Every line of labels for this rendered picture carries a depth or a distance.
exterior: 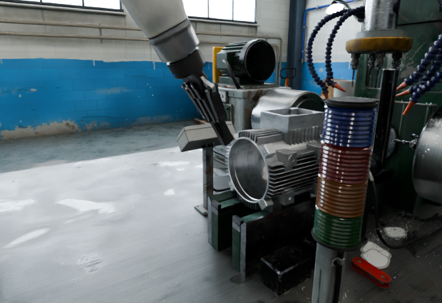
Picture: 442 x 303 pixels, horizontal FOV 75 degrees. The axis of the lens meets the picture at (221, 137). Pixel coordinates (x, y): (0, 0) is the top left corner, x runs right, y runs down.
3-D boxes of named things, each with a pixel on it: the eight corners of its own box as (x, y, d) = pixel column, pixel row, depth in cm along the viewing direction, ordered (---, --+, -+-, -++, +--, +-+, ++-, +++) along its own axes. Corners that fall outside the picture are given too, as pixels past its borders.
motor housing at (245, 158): (278, 177, 89) (281, 117, 84) (330, 202, 73) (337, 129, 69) (224, 192, 79) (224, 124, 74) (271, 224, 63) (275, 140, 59)
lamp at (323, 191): (333, 193, 42) (336, 164, 41) (373, 209, 38) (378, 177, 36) (306, 204, 39) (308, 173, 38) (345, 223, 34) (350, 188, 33)
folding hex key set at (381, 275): (392, 285, 62) (394, 278, 61) (384, 291, 60) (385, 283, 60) (356, 261, 69) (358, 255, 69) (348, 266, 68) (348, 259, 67)
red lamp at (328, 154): (336, 164, 41) (339, 134, 40) (378, 177, 36) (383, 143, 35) (308, 173, 38) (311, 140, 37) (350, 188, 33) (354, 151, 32)
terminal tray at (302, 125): (291, 132, 82) (293, 107, 80) (321, 140, 73) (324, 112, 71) (258, 137, 76) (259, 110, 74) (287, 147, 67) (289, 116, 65)
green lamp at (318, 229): (331, 221, 43) (333, 193, 42) (369, 240, 39) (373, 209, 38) (303, 233, 40) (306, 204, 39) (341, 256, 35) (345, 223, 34)
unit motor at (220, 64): (235, 121, 165) (236, 44, 154) (276, 132, 138) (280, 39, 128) (195, 127, 151) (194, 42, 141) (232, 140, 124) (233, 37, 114)
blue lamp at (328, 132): (339, 134, 40) (343, 102, 39) (383, 143, 35) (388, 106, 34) (311, 140, 37) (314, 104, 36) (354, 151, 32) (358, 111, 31)
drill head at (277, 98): (270, 135, 146) (273, 85, 139) (333, 153, 116) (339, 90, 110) (230, 142, 132) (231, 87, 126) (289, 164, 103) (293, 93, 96)
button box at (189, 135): (227, 144, 95) (221, 130, 97) (237, 134, 90) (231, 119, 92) (180, 152, 86) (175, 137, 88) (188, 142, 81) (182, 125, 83)
